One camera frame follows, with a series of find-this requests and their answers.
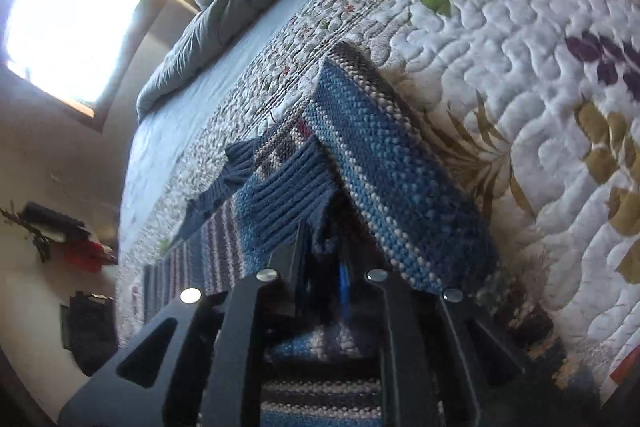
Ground black bag by wall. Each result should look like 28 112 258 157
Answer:
60 291 118 377

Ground black red items on wall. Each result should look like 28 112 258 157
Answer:
1 202 117 273

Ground white floral quilt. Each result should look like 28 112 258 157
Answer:
116 0 639 399

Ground striped blue knit sweater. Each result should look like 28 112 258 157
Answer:
143 43 498 426

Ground light blue bed sheet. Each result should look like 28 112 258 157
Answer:
118 0 308 255

